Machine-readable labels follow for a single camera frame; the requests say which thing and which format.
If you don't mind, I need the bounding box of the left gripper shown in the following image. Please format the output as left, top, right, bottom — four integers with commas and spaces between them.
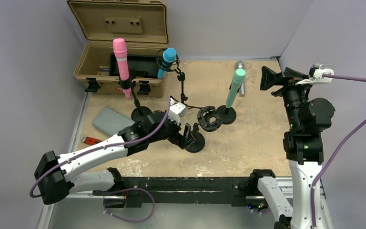
148, 114, 194, 149

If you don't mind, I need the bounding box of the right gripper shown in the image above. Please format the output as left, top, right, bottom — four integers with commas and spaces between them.
261, 65, 316, 129

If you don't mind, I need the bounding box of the black shock-mount desk stand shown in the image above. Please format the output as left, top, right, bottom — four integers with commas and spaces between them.
185, 106, 222, 153

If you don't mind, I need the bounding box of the silver grey microphone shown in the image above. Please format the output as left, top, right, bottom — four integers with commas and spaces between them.
235, 61, 245, 97

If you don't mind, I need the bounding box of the mint green microphone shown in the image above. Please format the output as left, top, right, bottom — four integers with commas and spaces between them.
225, 70, 242, 108

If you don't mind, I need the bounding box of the black clip desk stand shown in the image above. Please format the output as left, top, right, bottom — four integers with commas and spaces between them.
216, 105, 236, 125

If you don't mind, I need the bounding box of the blue microphone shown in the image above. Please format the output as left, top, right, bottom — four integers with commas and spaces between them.
157, 47, 177, 79

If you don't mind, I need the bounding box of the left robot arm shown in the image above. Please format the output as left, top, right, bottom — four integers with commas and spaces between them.
29, 110, 195, 205

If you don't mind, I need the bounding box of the black stand with pink microphone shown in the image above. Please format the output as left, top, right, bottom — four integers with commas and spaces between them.
119, 68, 152, 122

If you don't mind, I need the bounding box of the pink toy microphone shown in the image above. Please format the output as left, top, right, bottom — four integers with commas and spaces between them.
113, 38, 132, 99

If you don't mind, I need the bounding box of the grey flat box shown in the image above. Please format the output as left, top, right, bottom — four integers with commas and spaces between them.
91, 107, 134, 136

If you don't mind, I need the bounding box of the black tray inside case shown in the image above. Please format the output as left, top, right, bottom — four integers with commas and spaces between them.
109, 53, 159, 79

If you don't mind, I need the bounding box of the tan plastic tool case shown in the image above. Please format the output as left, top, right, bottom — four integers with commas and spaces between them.
67, 0, 169, 97

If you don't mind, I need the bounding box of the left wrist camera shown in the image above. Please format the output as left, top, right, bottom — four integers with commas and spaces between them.
168, 100, 188, 125

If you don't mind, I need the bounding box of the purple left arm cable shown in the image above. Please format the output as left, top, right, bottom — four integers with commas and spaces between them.
29, 96, 173, 199

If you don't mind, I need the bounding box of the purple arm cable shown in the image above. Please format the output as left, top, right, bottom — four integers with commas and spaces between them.
29, 96, 173, 199
309, 73, 366, 229

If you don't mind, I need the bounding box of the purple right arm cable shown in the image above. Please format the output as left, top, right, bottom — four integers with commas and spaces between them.
309, 73, 366, 229

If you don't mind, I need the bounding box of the black tripod shock-mount stand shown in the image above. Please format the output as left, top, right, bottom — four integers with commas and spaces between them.
155, 48, 201, 109

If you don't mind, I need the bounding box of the red-handled adjustable wrench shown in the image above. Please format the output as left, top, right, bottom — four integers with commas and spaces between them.
81, 136, 102, 146

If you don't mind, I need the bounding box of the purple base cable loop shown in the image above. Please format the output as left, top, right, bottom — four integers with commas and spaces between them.
103, 185, 157, 224

